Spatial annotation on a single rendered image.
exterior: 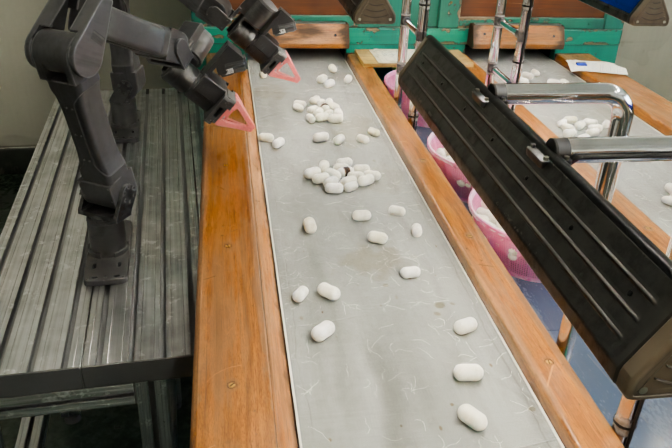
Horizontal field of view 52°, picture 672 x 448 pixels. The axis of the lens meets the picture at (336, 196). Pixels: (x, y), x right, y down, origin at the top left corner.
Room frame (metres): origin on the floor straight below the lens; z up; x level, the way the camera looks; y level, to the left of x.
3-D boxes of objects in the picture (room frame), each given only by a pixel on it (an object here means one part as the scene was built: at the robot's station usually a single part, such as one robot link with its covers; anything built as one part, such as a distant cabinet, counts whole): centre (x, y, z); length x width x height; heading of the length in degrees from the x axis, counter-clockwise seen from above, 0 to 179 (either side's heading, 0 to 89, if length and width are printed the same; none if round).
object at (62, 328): (1.39, 0.23, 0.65); 1.20 x 0.90 x 0.04; 14
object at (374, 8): (1.59, 0.00, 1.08); 0.62 x 0.08 x 0.07; 10
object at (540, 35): (2.13, -0.54, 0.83); 0.30 x 0.06 x 0.07; 100
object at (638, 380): (0.64, -0.17, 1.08); 0.62 x 0.08 x 0.07; 10
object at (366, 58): (2.02, -0.21, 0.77); 0.33 x 0.15 x 0.01; 100
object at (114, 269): (1.03, 0.40, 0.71); 0.20 x 0.07 x 0.08; 14
